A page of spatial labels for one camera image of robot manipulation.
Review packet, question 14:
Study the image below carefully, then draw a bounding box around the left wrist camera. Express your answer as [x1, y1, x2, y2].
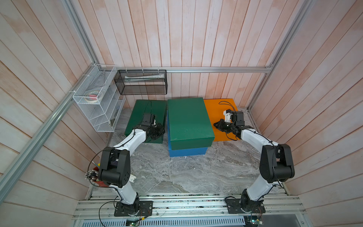
[150, 114, 156, 125]

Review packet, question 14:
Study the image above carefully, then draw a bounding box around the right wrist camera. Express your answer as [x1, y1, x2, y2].
[223, 109, 233, 123]

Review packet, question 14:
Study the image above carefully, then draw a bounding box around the paper in mesh basket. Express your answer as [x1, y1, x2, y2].
[123, 74, 165, 83]

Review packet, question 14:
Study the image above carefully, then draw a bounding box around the black mesh basket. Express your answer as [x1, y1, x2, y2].
[114, 70, 168, 95]

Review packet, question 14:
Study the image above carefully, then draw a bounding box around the orange shoebox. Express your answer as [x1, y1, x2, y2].
[204, 99, 245, 141]

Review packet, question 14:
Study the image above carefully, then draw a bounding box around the blue shoebox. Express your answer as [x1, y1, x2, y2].
[167, 115, 208, 158]

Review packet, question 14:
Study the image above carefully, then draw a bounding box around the white wire shelf rack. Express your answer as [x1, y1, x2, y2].
[73, 64, 125, 132]

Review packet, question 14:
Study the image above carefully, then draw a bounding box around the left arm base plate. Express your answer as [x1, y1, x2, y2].
[114, 201, 153, 217]

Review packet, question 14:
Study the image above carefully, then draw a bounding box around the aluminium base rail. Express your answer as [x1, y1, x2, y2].
[72, 193, 306, 227]

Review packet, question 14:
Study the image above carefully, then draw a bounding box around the large green shoebox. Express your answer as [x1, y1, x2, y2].
[167, 97, 215, 150]

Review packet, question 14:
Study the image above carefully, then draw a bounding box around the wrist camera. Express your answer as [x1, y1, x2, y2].
[223, 109, 233, 123]
[150, 114, 156, 125]

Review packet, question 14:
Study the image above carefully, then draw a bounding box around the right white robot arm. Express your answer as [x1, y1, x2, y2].
[214, 109, 295, 213]

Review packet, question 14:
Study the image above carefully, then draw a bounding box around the small green shoebox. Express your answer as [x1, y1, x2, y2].
[121, 100, 166, 145]

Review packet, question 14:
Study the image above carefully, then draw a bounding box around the white small device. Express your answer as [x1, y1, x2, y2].
[129, 175, 137, 182]

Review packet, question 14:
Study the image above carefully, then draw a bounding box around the red pen cup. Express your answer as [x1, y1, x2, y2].
[85, 164, 109, 187]

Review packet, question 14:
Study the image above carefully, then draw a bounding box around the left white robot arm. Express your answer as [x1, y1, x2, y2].
[97, 113, 165, 216]

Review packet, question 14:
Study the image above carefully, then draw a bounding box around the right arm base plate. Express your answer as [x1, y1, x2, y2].
[224, 195, 266, 214]

